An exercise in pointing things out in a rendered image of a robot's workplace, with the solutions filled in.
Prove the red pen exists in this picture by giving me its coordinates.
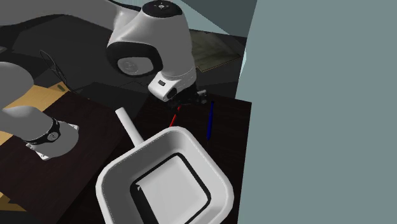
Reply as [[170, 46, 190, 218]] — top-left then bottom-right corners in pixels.
[[169, 105, 182, 128]]

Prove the blue pen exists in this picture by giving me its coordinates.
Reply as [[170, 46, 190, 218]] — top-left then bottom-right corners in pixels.
[[206, 100, 215, 142]]

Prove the olive floor rug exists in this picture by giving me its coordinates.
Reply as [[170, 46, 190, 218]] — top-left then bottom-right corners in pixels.
[[189, 29, 243, 73]]

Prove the dark robot stand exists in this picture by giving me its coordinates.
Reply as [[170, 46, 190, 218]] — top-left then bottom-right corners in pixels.
[[0, 90, 127, 224]]

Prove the white square pan with handle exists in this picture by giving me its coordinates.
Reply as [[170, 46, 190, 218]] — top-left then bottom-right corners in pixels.
[[95, 106, 235, 224]]

